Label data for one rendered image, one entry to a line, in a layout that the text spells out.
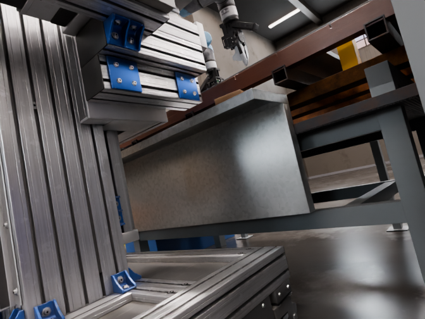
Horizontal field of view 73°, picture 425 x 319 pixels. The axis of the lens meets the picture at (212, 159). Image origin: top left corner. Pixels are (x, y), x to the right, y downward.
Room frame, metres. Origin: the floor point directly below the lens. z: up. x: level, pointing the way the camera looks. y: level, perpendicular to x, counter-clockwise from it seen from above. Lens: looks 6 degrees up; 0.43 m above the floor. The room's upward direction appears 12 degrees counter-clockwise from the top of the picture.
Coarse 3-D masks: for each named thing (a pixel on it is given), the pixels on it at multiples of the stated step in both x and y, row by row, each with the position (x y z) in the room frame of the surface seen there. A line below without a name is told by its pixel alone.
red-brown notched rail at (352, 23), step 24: (384, 0) 0.71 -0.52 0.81; (336, 24) 0.79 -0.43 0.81; (360, 24) 0.75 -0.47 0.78; (384, 24) 0.75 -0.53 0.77; (288, 48) 0.89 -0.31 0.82; (312, 48) 0.84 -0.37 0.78; (240, 72) 1.02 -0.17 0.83; (264, 72) 0.96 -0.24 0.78; (216, 96) 1.11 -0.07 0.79; (168, 120) 1.32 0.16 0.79
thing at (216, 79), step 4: (212, 68) 1.60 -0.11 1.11; (216, 68) 1.59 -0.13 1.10; (208, 72) 1.62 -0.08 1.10; (212, 72) 1.61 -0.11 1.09; (216, 72) 1.59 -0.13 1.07; (212, 76) 1.62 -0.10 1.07; (216, 76) 1.59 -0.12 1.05; (208, 80) 1.61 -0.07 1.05; (212, 80) 1.59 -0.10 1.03; (216, 80) 1.58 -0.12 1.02; (220, 80) 1.61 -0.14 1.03; (208, 84) 1.62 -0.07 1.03; (212, 84) 1.61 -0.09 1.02
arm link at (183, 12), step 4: (192, 0) 1.12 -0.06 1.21; (196, 0) 1.12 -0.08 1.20; (188, 4) 1.13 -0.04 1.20; (192, 4) 1.13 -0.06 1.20; (196, 4) 1.13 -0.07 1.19; (200, 4) 1.13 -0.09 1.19; (184, 8) 1.14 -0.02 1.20; (188, 8) 1.14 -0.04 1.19; (192, 8) 1.14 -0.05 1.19; (196, 8) 1.15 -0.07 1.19; (200, 8) 1.16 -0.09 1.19; (180, 12) 1.16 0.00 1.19; (184, 12) 1.16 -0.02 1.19; (188, 12) 1.16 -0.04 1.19; (192, 12) 1.17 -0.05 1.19; (184, 16) 1.19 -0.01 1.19
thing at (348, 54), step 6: (348, 42) 0.93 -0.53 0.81; (354, 42) 0.94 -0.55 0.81; (342, 48) 0.94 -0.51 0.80; (348, 48) 0.93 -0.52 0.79; (354, 48) 0.92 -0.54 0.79; (342, 54) 0.94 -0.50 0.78; (348, 54) 0.93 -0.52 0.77; (354, 54) 0.92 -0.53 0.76; (342, 60) 0.95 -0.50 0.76; (348, 60) 0.94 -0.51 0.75; (354, 60) 0.92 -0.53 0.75; (360, 60) 0.95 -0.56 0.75; (342, 66) 0.95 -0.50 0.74; (348, 66) 0.94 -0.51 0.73
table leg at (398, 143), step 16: (384, 112) 0.80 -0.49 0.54; (400, 112) 0.77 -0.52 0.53; (384, 128) 0.80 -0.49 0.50; (400, 128) 0.78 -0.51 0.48; (400, 144) 0.78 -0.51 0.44; (400, 160) 0.79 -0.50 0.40; (416, 160) 0.77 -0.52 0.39; (400, 176) 0.80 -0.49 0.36; (416, 176) 0.77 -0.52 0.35; (400, 192) 0.81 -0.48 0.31; (416, 192) 0.78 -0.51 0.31; (416, 208) 0.79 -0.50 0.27; (416, 224) 0.79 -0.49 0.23; (416, 240) 0.80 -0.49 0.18
